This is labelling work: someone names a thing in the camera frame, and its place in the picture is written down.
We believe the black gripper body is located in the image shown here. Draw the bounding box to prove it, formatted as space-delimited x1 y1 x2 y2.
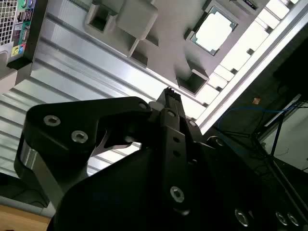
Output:
47 148 231 231

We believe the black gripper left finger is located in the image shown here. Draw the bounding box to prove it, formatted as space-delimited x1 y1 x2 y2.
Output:
13 87 193 216

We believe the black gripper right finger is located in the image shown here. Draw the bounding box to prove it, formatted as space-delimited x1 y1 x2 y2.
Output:
173 90 308 231

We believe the silver CPU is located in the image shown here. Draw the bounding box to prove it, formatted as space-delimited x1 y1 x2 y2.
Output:
190 6 239 56

